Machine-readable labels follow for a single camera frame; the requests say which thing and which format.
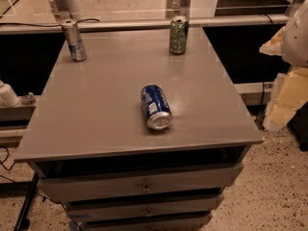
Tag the grey drawer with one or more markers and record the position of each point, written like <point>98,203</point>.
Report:
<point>159,180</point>
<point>146,209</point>
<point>158,223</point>

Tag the metal frame post centre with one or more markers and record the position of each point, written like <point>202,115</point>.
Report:
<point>178,7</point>

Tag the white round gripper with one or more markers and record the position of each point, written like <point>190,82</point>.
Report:
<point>296,38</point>

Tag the metal frame post left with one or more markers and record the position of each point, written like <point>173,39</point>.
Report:
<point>65,9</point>

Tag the top grey drawer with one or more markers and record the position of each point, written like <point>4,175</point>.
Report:
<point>159,180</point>

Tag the green soda can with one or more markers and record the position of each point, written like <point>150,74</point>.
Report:
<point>179,27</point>

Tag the grey drawer cabinet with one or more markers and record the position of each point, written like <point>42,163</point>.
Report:
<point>90,121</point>

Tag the black stand leg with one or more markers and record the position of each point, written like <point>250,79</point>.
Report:
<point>22,217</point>

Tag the metal frame post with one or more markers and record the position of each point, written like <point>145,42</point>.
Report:
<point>65,9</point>
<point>178,7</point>

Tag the silver blue energy drink can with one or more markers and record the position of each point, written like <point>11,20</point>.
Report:
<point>74,41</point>

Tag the middle grey drawer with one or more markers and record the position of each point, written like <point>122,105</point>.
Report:
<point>146,209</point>

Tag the bottom grey drawer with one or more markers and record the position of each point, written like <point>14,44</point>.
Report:
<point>158,223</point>

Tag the blue pepsi can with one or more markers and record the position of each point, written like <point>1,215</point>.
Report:
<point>155,107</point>

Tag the grey metal rail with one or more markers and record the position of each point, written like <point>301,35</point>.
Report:
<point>101,26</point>

